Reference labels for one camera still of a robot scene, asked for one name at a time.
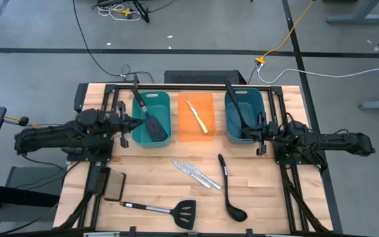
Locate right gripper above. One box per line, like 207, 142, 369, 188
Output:
241, 111, 278, 156

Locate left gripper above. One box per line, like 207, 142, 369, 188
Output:
105, 100, 143, 149

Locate black spatula with red label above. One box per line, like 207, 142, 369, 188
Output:
132, 74, 169, 144

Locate black ladle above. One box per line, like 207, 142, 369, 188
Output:
224, 80, 259, 139
217, 153, 249, 223

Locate wooden-handled knife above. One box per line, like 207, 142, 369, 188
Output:
185, 100, 209, 135

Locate steel table knife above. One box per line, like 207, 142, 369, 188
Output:
172, 159, 213, 190
183, 161, 223, 191

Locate black spatula with steel handle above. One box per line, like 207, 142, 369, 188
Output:
119, 199, 197, 230

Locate blue-grey plastic bin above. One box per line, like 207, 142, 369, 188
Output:
224, 87, 269, 145

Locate green plastic bin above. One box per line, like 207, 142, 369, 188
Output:
131, 90, 172, 148

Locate orange plastic tray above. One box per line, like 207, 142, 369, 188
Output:
177, 92, 217, 142

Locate black power box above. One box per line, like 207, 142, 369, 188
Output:
86, 165, 107, 196

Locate black perforated metal box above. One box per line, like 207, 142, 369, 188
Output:
164, 69, 247, 86

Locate black stand legs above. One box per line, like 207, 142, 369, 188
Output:
132, 0, 151, 24

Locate black flat beam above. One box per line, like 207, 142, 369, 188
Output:
0, 181, 61, 209

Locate black aluminium rig frame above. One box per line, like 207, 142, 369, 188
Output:
53, 82, 344, 237

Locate yellow extension cable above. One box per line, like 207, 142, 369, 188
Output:
254, 0, 316, 65

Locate white floor cable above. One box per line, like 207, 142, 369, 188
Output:
257, 61, 379, 85

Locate yellow strap with black knob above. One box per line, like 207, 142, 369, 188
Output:
3, 115, 42, 130

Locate black floor cable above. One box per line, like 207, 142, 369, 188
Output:
72, 0, 155, 84

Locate white coiled cable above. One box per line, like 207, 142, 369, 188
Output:
96, 3, 142, 22

